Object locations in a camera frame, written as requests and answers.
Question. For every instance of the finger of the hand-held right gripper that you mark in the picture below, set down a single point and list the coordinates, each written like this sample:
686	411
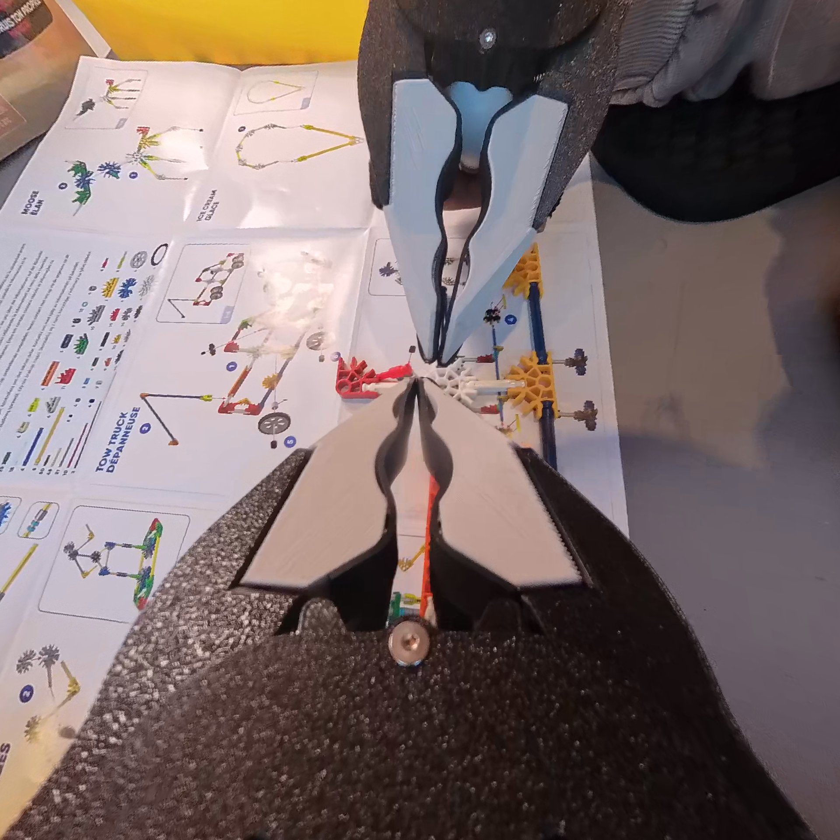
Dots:
413	197
518	184

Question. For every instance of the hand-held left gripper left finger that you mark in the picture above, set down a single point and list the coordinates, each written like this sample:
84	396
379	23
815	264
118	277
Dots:
315	525

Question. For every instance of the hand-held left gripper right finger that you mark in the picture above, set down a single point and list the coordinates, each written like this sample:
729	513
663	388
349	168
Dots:
505	525

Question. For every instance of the colourful construction toy model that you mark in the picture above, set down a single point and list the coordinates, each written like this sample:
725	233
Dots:
535	387

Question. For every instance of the yellow plastic bin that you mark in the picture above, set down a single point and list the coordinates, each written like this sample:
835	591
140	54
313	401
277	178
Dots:
229	29

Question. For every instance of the short red toy rod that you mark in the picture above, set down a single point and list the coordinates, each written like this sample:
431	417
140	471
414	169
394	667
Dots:
396	374

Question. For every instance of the printed paper instruction sheet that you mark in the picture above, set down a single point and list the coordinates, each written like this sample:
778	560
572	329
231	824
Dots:
295	197

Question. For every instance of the black mesh chair seat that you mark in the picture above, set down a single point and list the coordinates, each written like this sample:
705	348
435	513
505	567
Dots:
722	164

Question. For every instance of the cardboard construction toy box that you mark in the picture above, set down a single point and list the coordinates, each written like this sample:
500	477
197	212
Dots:
26	65

